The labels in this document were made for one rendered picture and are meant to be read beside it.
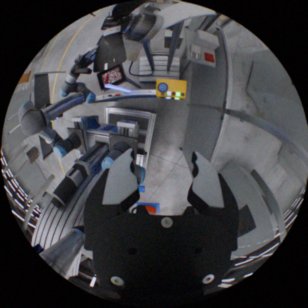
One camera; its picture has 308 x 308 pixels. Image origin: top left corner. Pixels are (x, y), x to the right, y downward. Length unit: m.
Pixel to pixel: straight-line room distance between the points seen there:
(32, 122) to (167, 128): 1.66
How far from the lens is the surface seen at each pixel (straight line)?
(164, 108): 1.59
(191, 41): 0.96
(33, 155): 7.21
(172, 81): 0.53
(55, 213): 0.68
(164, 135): 1.69
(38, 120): 0.51
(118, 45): 0.54
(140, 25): 0.64
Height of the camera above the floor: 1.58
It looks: 58 degrees down
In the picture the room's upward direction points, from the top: 174 degrees counter-clockwise
